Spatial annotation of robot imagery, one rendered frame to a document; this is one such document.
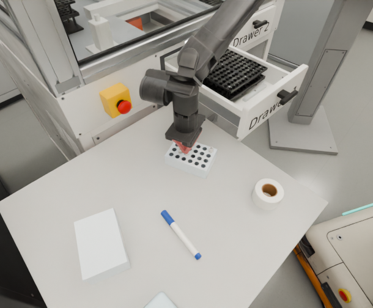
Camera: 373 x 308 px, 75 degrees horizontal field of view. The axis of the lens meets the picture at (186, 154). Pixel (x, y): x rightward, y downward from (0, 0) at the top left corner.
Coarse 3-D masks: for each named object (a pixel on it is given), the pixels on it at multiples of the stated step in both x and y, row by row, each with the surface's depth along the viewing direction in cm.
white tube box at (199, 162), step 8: (176, 144) 70; (200, 144) 70; (168, 152) 68; (176, 152) 68; (192, 152) 68; (200, 152) 68; (208, 152) 68; (216, 152) 69; (168, 160) 68; (176, 160) 66; (184, 160) 68; (192, 160) 66; (200, 160) 66; (208, 160) 66; (184, 168) 67; (192, 168) 66; (200, 168) 64; (208, 168) 65; (200, 176) 67
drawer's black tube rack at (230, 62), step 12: (228, 60) 79; (240, 60) 79; (252, 60) 79; (216, 72) 75; (228, 72) 75; (240, 72) 80; (204, 84) 75; (216, 84) 71; (228, 84) 72; (252, 84) 75; (228, 96) 72
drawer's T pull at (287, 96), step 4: (280, 92) 66; (284, 92) 66; (288, 92) 66; (292, 92) 66; (296, 92) 66; (280, 96) 66; (284, 96) 66; (288, 96) 65; (292, 96) 66; (284, 100) 64; (288, 100) 65
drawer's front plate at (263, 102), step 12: (300, 72) 70; (276, 84) 66; (288, 84) 69; (300, 84) 77; (264, 96) 63; (276, 96) 68; (252, 108) 60; (264, 108) 66; (276, 108) 74; (240, 120) 64; (264, 120) 72; (240, 132) 66
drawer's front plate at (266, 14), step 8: (272, 8) 99; (256, 16) 95; (264, 16) 99; (272, 16) 103; (248, 24) 94; (240, 32) 94; (248, 32) 97; (264, 32) 106; (232, 40) 93; (248, 40) 100; (240, 48) 100
